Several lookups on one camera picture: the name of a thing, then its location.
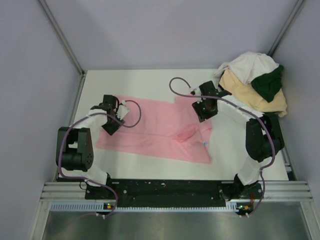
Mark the pink t shirt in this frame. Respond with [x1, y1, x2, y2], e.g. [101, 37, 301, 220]
[96, 95, 213, 164]

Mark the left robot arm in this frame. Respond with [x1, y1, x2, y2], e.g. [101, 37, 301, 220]
[56, 94, 130, 199]

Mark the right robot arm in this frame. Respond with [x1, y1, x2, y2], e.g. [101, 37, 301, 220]
[190, 81, 285, 200]

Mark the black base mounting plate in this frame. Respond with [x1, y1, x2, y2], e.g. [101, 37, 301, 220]
[85, 179, 263, 208]

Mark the dark green t shirt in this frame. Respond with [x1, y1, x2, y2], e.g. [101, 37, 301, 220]
[251, 65, 284, 103]

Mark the right aluminium corner post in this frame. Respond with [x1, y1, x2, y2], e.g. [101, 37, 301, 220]
[267, 0, 307, 57]

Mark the aluminium frame rail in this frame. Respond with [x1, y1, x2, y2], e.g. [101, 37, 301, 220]
[40, 181, 313, 202]

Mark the aluminium corner post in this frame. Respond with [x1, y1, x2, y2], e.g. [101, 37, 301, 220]
[267, 0, 307, 57]
[37, 0, 85, 76]

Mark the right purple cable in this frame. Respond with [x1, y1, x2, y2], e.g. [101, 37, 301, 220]
[169, 77, 278, 218]

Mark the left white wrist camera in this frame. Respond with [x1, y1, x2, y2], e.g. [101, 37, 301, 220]
[116, 100, 130, 120]

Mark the grey slotted cable duct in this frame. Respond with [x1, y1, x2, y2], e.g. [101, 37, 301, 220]
[50, 201, 244, 213]

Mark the beige t shirt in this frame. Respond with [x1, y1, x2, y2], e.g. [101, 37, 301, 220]
[219, 69, 287, 118]

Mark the white t shirt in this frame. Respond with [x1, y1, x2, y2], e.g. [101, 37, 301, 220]
[214, 51, 279, 85]

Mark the left aluminium corner post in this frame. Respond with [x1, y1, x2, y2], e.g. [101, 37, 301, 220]
[37, 0, 85, 76]

